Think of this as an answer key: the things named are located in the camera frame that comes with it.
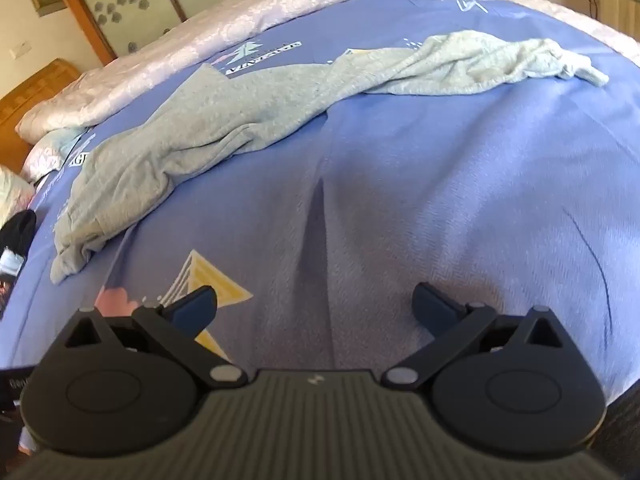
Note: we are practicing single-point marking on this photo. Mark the pink floral quilt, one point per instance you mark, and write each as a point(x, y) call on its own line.
point(200, 35)

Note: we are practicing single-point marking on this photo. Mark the grey pants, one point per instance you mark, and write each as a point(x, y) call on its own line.
point(200, 120)

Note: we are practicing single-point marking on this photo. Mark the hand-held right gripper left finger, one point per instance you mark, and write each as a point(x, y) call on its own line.
point(192, 310)

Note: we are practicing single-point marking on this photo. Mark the blue printed bed sheet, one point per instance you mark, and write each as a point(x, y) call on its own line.
point(425, 185)

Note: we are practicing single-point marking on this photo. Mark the wardrobe with patterned glass doors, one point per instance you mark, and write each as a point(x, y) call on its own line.
point(135, 5)

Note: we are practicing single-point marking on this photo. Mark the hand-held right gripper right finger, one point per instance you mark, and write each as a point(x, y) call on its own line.
point(435, 310)

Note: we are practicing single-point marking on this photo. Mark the floral pillow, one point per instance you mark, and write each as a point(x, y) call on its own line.
point(12, 190)

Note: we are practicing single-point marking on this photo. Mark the white wall switch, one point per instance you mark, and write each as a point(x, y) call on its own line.
point(20, 51)

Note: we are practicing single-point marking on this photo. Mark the wooden headboard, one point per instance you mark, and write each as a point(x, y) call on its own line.
point(30, 90)

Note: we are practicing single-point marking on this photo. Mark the black bag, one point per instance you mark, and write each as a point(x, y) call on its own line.
point(17, 232)

